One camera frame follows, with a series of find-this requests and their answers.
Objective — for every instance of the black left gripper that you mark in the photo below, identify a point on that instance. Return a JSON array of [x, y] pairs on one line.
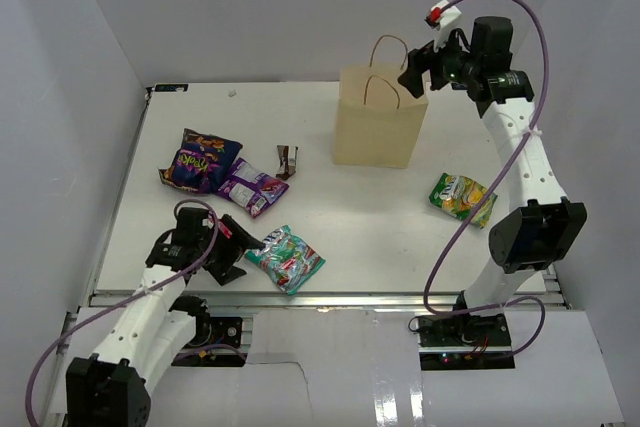
[[225, 271]]

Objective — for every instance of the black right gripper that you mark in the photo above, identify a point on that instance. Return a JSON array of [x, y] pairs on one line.
[[429, 59]]

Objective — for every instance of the purple snack pouch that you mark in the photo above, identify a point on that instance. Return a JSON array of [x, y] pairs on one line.
[[251, 189]]

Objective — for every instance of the teal Fox's candy bag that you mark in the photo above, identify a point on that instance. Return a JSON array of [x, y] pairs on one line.
[[286, 259]]

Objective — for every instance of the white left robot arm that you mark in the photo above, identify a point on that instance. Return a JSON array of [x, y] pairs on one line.
[[159, 323]]

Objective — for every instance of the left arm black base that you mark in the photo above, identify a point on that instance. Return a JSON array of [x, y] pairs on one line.
[[215, 334]]

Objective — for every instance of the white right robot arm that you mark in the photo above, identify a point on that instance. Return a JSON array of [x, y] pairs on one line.
[[542, 223]]

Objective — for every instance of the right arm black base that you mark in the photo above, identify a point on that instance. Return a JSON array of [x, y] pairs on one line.
[[463, 343]]

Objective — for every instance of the beige paper bag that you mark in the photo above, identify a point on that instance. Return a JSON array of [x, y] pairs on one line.
[[377, 122]]

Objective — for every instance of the dark blue Kroks chip bag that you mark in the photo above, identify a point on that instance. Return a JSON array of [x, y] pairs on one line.
[[201, 163]]

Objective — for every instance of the green yellow Fox's candy bag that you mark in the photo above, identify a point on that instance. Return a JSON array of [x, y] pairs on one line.
[[456, 195]]

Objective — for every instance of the brown chocolate bar wrapper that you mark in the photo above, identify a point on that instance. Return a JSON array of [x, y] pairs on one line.
[[287, 155]]

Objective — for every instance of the blue label left corner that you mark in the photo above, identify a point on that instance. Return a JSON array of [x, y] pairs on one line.
[[170, 88]]

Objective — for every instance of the aluminium table front rail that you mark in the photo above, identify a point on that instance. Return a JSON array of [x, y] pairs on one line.
[[220, 299]]

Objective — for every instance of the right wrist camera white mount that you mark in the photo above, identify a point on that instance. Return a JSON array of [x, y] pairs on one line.
[[444, 19]]

